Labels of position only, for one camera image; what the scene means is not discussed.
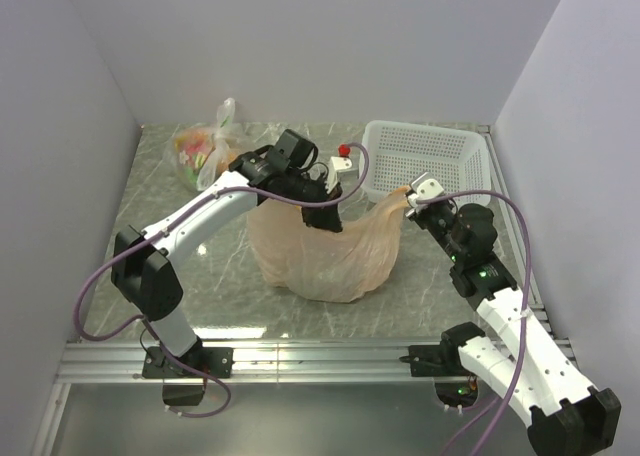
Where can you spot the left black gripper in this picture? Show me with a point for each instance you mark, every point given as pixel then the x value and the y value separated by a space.
pixel 323 217

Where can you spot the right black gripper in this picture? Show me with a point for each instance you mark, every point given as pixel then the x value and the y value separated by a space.
pixel 418 215

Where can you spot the beige plastic bag orange prints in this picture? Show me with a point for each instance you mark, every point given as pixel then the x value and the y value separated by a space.
pixel 321 265

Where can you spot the white perforated plastic basket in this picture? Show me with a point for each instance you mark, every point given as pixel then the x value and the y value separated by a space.
pixel 400 152

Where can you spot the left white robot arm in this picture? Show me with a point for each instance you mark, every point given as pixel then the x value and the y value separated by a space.
pixel 145 270

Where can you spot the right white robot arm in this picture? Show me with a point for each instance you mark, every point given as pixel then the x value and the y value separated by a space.
pixel 563 412

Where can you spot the clear tied bag of fruits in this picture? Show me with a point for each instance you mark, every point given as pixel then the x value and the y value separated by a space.
pixel 198 155

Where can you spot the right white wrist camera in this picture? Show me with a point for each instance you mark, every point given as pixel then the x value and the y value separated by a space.
pixel 426 187

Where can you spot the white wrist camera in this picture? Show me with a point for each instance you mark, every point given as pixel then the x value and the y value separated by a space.
pixel 337 165
pixel 426 187

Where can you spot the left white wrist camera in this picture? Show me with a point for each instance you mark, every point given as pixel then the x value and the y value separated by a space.
pixel 337 165

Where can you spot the aluminium front rail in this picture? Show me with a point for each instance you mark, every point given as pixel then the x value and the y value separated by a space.
pixel 254 361

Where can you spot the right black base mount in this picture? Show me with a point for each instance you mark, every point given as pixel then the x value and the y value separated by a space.
pixel 455 387

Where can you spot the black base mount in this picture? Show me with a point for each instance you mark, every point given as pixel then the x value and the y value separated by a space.
pixel 185 380
pixel 455 387

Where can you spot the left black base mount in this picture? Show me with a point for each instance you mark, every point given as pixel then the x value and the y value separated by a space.
pixel 185 380

